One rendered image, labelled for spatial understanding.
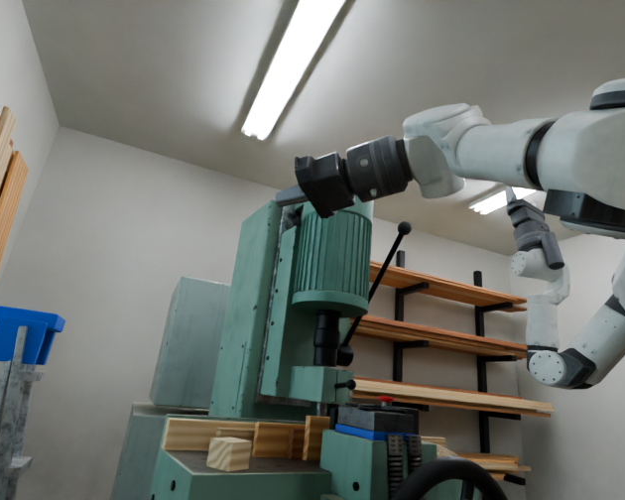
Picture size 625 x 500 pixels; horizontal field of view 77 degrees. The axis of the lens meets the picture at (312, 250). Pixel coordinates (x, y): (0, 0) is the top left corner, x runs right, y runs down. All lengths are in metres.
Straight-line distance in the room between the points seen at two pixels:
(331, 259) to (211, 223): 2.53
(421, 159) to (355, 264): 0.36
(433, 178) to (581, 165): 0.24
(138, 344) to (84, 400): 0.45
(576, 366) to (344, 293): 0.53
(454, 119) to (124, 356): 2.82
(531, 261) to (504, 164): 0.69
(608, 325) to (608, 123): 0.70
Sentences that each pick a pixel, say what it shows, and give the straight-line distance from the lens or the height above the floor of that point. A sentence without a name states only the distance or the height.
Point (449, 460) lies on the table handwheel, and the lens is 0.63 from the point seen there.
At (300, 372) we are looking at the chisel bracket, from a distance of 0.92.
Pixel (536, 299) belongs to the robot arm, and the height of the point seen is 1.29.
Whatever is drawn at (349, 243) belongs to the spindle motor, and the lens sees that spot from 0.88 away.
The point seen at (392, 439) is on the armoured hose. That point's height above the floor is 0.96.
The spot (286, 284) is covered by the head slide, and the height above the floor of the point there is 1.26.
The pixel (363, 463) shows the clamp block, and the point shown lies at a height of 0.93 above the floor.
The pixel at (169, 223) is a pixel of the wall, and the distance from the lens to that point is 3.29.
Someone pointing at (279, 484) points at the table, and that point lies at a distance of 0.68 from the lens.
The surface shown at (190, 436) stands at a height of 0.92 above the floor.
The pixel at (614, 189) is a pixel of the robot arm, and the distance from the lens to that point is 0.42.
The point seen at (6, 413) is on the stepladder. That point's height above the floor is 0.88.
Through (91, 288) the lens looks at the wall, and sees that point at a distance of 3.16.
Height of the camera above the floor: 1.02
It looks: 20 degrees up
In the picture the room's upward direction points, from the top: 6 degrees clockwise
